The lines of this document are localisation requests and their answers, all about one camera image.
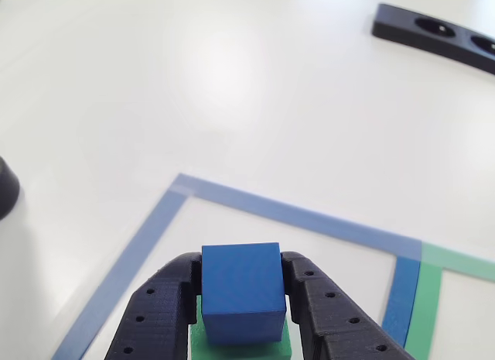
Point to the green cube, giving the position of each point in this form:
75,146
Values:
239,350

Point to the small blue cube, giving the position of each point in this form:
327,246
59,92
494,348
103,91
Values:
241,278

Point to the black tripod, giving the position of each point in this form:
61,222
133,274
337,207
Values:
7,189

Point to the black power strip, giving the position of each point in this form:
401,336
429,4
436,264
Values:
437,38

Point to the green square frame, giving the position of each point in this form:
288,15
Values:
425,298

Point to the blue square frame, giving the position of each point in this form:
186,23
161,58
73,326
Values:
154,224

